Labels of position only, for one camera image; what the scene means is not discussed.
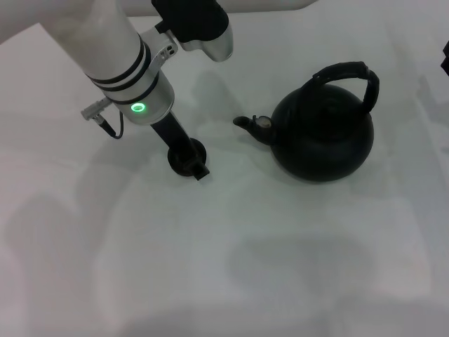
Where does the dark brown teacup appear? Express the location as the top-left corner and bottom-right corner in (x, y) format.
(167, 138), (208, 178)

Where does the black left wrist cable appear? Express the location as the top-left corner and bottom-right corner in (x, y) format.
(105, 111), (125, 140)

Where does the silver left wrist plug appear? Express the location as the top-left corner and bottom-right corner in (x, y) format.
(80, 99), (112, 121)

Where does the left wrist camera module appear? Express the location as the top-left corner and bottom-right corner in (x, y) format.
(140, 0), (235, 71)

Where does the black round teapot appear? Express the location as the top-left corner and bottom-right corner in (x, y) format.
(233, 61), (381, 183)

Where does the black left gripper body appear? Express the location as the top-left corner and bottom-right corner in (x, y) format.
(149, 112), (198, 157)

